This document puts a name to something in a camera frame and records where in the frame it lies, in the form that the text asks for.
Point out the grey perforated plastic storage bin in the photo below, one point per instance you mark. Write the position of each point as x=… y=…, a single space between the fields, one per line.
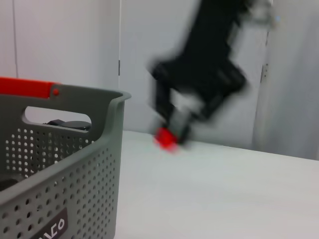
x=87 y=174

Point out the glass pitcher with black lid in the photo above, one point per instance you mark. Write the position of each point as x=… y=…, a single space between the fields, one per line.
x=72 y=124

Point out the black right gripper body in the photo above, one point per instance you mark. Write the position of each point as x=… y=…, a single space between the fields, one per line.
x=207 y=62

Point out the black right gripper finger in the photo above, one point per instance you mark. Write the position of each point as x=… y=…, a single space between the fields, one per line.
x=207 y=107
x=164 y=104

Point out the small red cube brick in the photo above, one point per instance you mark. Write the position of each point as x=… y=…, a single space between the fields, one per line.
x=165 y=140

